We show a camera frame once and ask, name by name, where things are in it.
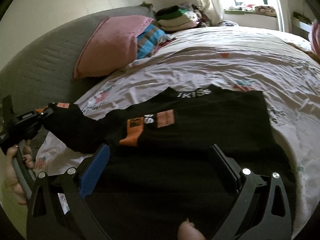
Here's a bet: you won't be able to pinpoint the black shirt with orange patches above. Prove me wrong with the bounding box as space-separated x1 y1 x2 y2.
43 85 296 239

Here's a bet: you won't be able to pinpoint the stack of folded clothes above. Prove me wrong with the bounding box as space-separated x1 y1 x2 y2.
155 3 213 33

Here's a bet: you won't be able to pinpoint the clothes on window sill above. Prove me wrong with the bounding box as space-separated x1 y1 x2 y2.
254 5 277 17

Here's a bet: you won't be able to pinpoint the person's left hand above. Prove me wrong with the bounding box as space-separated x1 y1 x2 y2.
5 140 35 205

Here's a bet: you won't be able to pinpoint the person's right hand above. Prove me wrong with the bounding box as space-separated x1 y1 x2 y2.
177 219 206 240

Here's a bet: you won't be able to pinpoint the grey quilted headboard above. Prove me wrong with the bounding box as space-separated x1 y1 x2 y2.
0 4 156 151

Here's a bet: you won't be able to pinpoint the pink pillow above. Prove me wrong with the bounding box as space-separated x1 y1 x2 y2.
73 15 153 79

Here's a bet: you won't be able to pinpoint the blue striped folded cloth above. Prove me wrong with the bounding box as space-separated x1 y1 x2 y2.
137 24 176 60

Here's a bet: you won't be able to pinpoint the strawberry print bed sheet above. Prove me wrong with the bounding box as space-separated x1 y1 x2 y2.
35 26 320 238

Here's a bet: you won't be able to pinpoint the pink blanket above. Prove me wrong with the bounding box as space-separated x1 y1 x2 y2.
309 20 320 57

